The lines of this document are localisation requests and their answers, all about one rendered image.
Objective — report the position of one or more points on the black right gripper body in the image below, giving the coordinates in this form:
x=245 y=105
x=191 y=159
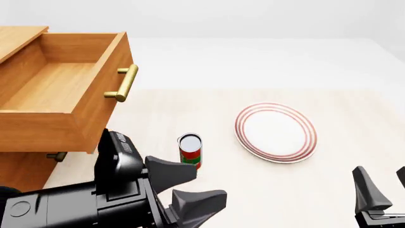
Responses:
x=379 y=219

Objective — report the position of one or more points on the open wooden drawer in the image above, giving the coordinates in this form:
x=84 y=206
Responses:
x=50 y=80

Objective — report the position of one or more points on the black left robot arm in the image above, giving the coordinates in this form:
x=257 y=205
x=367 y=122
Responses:
x=53 y=209

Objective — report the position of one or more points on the red and green tin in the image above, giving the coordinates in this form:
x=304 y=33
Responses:
x=190 y=152

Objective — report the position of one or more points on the closed wooden drawer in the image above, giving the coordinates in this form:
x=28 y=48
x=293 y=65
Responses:
x=23 y=169

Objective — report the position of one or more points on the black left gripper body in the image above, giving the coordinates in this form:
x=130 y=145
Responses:
x=126 y=209

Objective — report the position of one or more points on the wooden cabinet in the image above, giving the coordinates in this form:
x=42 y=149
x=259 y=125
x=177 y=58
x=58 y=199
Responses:
x=17 y=38

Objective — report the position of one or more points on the white plate with red rings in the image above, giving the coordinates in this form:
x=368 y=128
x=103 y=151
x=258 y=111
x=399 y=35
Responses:
x=275 y=133

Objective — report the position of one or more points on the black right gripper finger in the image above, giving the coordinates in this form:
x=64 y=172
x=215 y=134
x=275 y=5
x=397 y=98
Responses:
x=402 y=175
x=368 y=192

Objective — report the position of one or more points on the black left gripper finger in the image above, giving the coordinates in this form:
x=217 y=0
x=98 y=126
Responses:
x=199 y=206
x=171 y=173

